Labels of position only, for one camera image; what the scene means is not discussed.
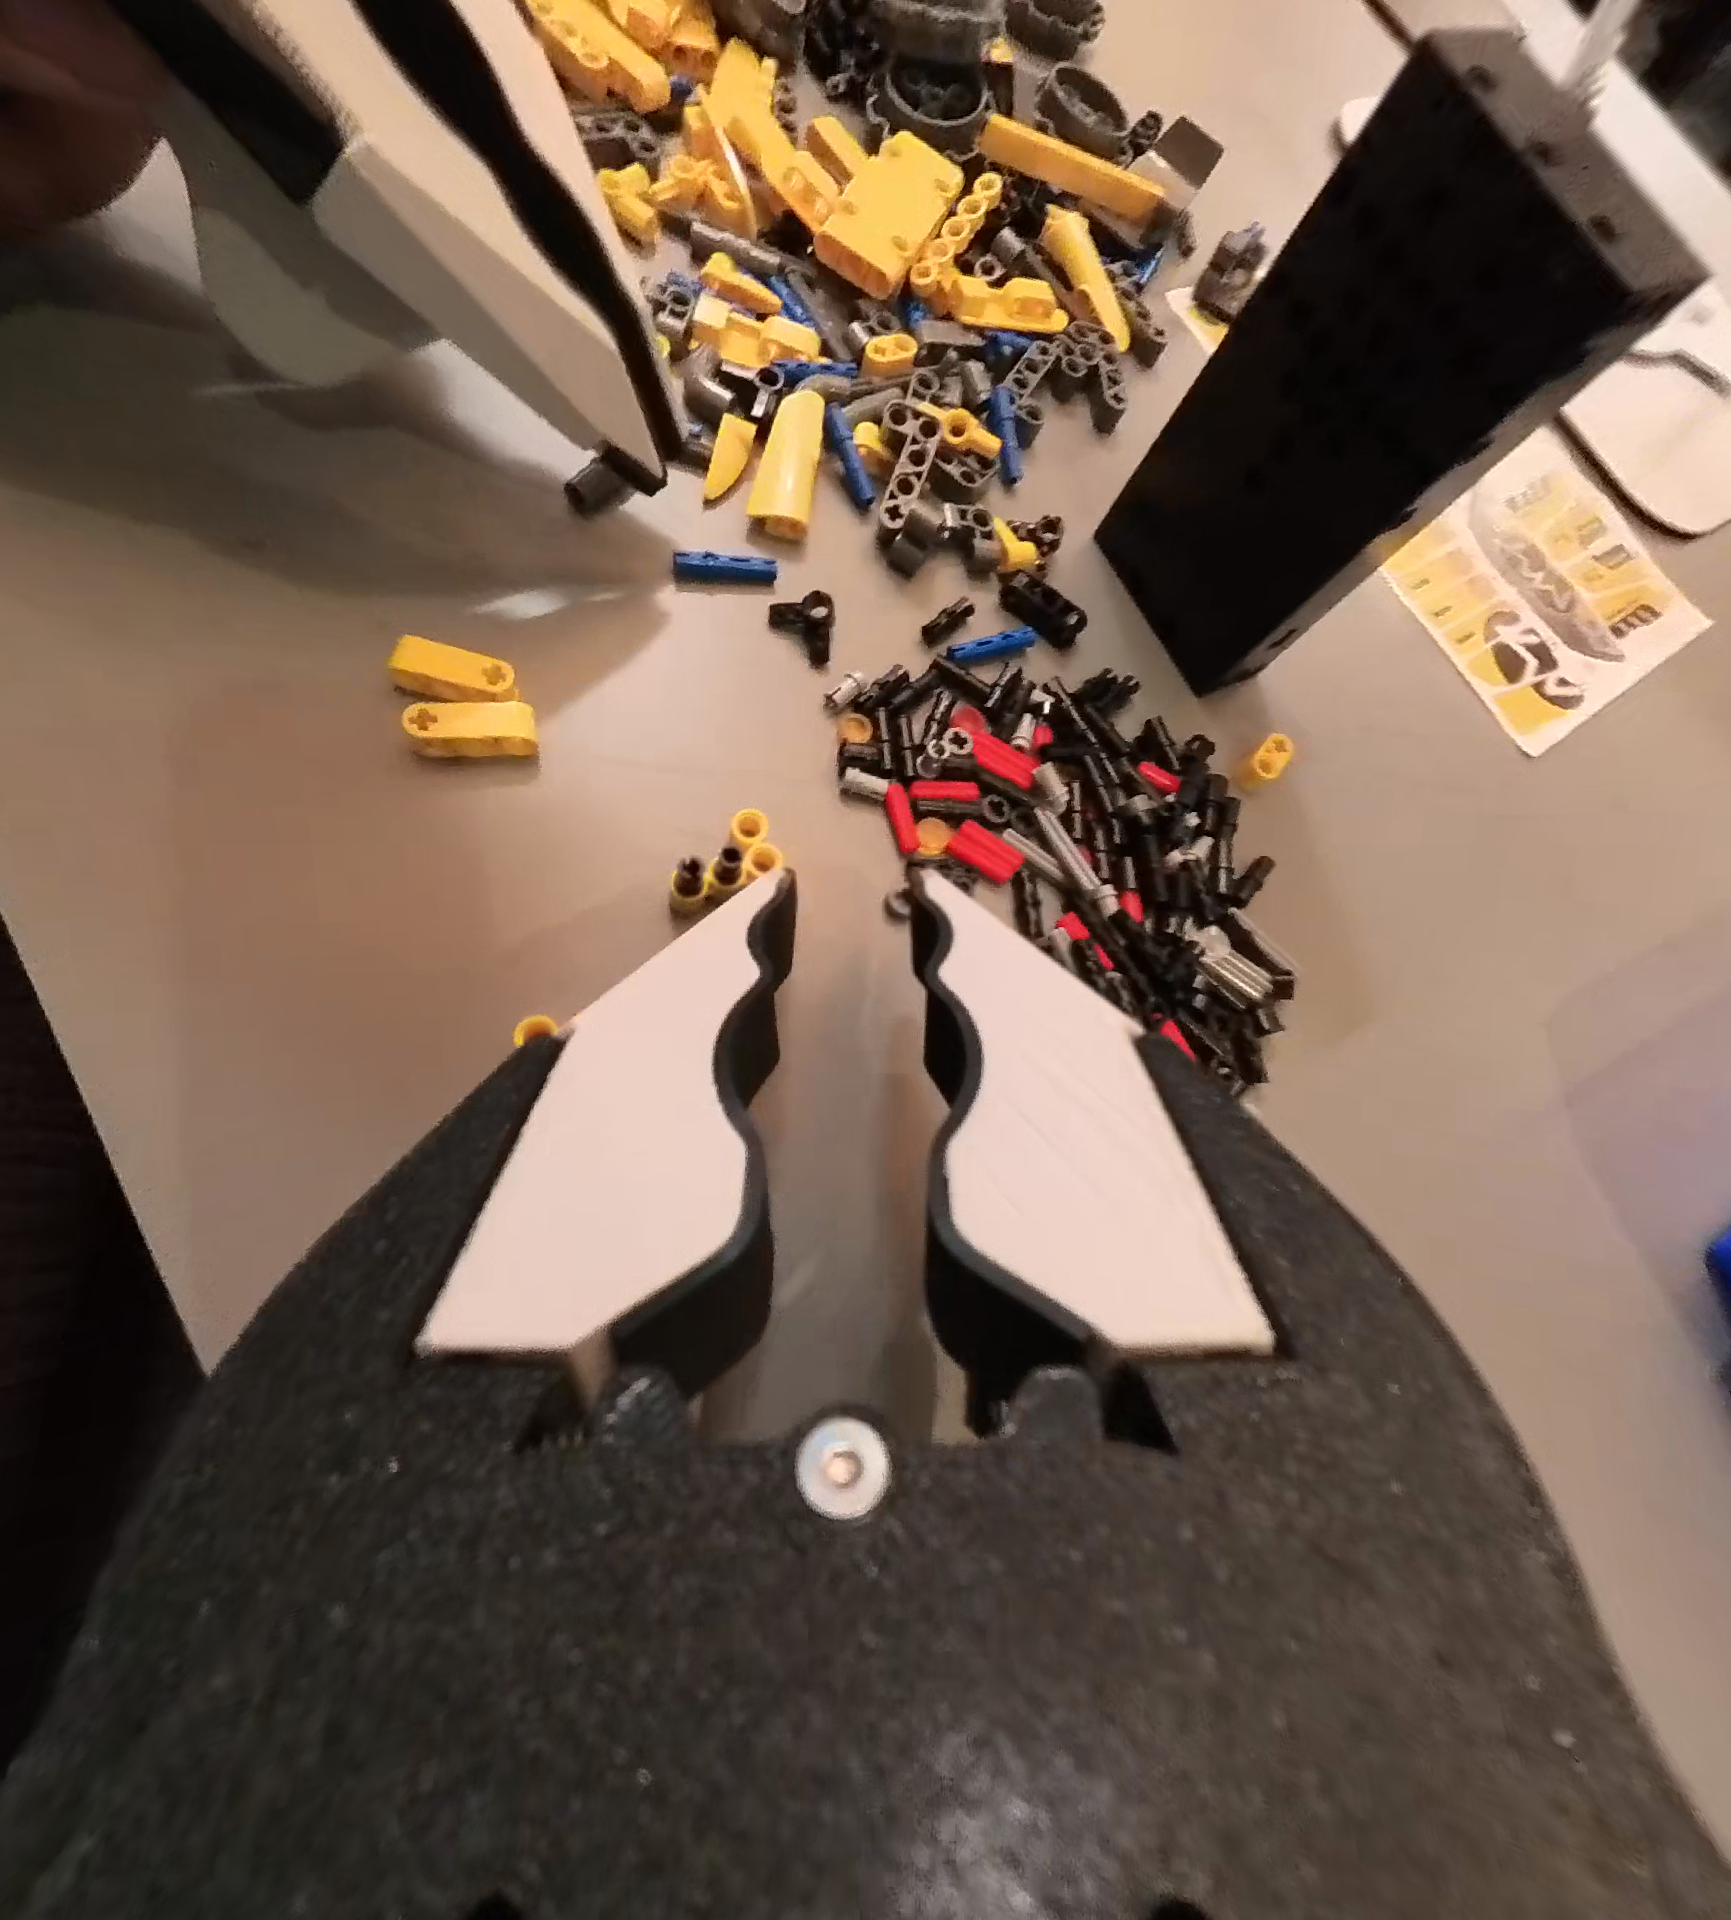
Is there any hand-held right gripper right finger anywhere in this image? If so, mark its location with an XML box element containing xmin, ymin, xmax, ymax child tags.
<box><xmin>904</xmin><ymin>871</ymin><xmax>1277</xmax><ymax>1435</ymax></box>

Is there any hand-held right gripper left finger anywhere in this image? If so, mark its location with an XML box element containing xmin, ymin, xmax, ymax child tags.
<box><xmin>416</xmin><ymin>867</ymin><xmax>802</xmax><ymax>1416</ymax></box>

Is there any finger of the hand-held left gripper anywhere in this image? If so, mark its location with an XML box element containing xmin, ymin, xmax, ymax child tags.
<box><xmin>228</xmin><ymin>0</ymin><xmax>690</xmax><ymax>499</ymax></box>

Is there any yellow T-shaped beam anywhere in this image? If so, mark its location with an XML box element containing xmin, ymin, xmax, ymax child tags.
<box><xmin>668</xmin><ymin>806</ymin><xmax>790</xmax><ymax>919</ymax></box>

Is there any pile of black red pins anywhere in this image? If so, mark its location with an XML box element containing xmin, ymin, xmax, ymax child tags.
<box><xmin>828</xmin><ymin>653</ymin><xmax>1299</xmax><ymax>1098</ymax></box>

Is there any yellow thin liftarm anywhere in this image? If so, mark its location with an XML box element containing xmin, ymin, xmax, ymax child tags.
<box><xmin>388</xmin><ymin>634</ymin><xmax>520</xmax><ymax>703</ymax></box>
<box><xmin>402</xmin><ymin>696</ymin><xmax>540</xmax><ymax>763</ymax></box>

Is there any pile of mixed building pieces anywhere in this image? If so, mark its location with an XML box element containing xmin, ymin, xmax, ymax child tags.
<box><xmin>528</xmin><ymin>0</ymin><xmax>1263</xmax><ymax>594</ymax></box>

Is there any small black beam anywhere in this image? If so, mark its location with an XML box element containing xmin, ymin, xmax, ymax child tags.
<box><xmin>998</xmin><ymin>570</ymin><xmax>1092</xmax><ymax>650</ymax></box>

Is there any yellow printed instruction sheet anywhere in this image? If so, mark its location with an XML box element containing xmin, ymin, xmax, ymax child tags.
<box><xmin>1381</xmin><ymin>434</ymin><xmax>1713</xmax><ymax>760</ymax></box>

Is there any black perforated block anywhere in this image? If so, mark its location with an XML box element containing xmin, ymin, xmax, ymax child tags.
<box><xmin>1094</xmin><ymin>31</ymin><xmax>1709</xmax><ymax>700</ymax></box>

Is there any white rounded board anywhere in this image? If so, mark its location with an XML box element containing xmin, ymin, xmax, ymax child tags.
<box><xmin>1555</xmin><ymin>285</ymin><xmax>1731</xmax><ymax>540</ymax></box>

